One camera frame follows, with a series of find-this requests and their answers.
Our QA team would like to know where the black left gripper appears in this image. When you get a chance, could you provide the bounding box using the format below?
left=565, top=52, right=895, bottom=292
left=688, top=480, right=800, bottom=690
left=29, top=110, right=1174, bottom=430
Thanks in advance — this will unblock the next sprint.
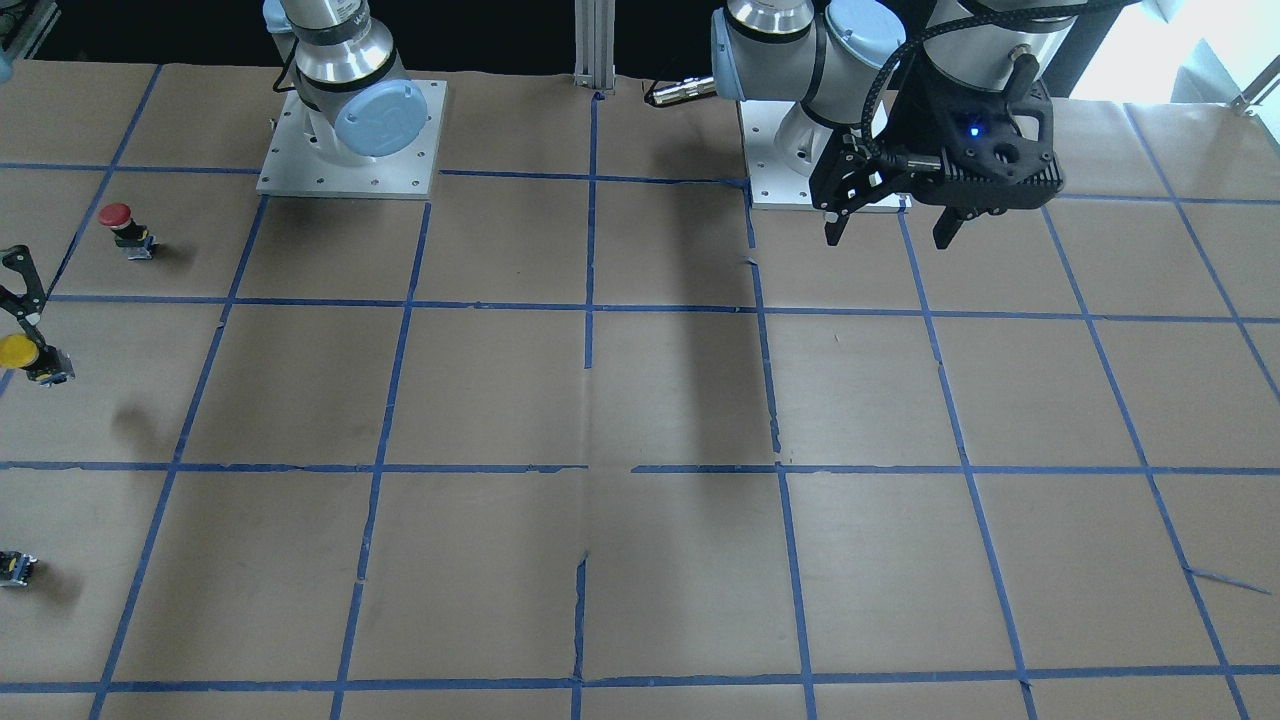
left=809, top=60, right=986, bottom=251

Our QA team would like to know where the red push button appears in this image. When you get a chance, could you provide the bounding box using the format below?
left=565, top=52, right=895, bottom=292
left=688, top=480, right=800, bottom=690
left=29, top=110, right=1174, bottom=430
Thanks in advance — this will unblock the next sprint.
left=96, top=202, right=156, bottom=261

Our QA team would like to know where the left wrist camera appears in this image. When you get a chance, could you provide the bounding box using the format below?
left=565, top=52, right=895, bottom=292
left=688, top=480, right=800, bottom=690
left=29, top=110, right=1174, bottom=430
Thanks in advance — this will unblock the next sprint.
left=878, top=55, right=1065, bottom=210

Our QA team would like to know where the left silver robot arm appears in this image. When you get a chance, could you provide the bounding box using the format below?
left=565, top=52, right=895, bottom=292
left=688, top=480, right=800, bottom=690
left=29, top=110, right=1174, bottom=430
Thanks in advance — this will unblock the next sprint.
left=710, top=1, right=1105, bottom=250

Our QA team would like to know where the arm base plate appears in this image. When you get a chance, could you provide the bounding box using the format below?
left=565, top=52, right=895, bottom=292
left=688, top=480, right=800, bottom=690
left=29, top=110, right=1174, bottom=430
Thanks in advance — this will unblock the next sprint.
left=742, top=100, right=911, bottom=214
left=256, top=79, right=451, bottom=201

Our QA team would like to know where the yellow push button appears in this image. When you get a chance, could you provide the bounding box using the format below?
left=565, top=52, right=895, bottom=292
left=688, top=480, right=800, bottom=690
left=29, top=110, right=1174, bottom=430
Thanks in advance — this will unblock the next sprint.
left=1, top=334, right=76, bottom=387

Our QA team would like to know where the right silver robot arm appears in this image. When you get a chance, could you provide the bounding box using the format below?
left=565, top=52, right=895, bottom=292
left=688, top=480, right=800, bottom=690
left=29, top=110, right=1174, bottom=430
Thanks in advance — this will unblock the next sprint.
left=3, top=1, right=445, bottom=300

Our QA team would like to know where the aluminium frame post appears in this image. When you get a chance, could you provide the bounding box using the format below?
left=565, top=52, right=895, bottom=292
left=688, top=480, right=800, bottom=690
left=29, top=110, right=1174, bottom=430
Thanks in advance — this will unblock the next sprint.
left=573, top=0, right=617, bottom=94

